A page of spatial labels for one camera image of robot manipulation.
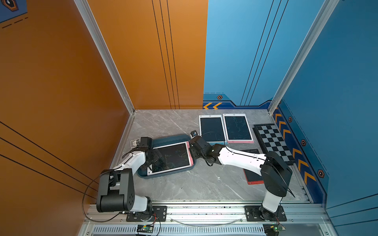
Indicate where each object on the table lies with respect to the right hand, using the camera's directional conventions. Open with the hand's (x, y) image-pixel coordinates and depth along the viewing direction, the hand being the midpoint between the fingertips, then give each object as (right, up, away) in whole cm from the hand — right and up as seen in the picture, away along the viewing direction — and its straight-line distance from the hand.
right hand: (194, 148), depth 87 cm
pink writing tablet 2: (+32, +10, +21) cm, 40 cm away
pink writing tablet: (-10, -6, +4) cm, 13 cm away
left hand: (-25, -7, +5) cm, 26 cm away
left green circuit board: (-24, -37, -16) cm, 46 cm away
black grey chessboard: (+52, +4, +11) cm, 53 cm away
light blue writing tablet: (+13, +10, +22) cm, 28 cm away
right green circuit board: (+39, -35, -18) cm, 56 cm away
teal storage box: (-21, +3, +10) cm, 24 cm away
